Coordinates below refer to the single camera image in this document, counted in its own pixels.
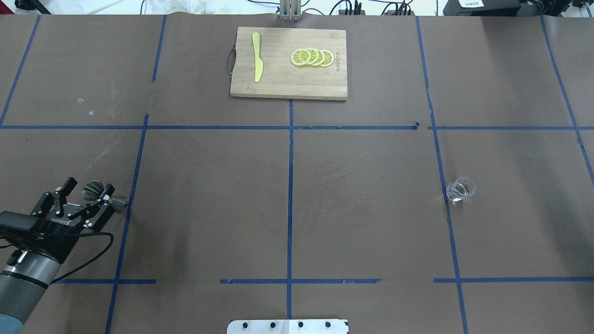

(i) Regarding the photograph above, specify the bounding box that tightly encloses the small clear glass cup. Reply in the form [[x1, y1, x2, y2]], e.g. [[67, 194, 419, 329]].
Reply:
[[445, 177, 477, 203]]

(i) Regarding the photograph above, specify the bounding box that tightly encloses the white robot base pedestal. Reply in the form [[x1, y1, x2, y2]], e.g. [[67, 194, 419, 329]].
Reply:
[[226, 319, 349, 334]]

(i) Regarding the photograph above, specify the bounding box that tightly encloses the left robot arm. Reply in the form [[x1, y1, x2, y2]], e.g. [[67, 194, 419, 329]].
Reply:
[[0, 177, 116, 334]]

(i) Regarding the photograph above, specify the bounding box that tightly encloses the black box on desk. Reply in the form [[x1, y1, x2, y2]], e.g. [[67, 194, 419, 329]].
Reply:
[[443, 0, 525, 17]]

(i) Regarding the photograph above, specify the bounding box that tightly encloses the back lemon slice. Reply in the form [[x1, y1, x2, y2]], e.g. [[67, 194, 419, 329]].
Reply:
[[318, 50, 335, 68]]

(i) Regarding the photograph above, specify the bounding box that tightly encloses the yellow plastic knife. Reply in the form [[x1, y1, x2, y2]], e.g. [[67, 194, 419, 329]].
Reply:
[[251, 32, 264, 83]]

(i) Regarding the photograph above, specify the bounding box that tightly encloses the wooden cutting board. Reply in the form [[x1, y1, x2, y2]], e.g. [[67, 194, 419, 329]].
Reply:
[[230, 27, 348, 101]]

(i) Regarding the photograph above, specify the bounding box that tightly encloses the steel jigger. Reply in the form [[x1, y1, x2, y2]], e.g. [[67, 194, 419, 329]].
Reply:
[[81, 180, 129, 212]]

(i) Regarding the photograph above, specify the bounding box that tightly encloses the aluminium frame post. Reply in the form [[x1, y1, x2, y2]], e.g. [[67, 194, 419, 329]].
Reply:
[[278, 0, 303, 21]]

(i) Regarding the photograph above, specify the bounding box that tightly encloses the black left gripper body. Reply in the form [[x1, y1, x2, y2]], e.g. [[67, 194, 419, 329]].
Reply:
[[30, 204, 99, 242]]

